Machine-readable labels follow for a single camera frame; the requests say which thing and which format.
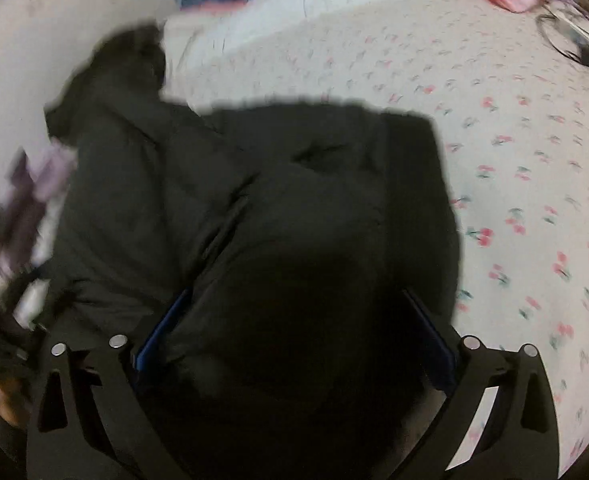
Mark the person's left hand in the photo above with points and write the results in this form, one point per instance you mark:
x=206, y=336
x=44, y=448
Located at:
x=9, y=402

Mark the white quilt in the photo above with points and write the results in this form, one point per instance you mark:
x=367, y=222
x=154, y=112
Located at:
x=269, y=22

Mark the black puffer jacket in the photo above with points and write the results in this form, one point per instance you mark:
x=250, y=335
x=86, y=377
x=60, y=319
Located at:
x=254, y=260

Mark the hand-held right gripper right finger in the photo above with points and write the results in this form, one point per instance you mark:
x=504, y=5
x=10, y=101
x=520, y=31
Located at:
x=434, y=337

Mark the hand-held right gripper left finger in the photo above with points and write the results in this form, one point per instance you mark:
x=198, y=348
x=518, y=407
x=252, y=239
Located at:
x=160, y=332

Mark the purple cloth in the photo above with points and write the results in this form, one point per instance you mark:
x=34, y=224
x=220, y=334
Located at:
x=32, y=200

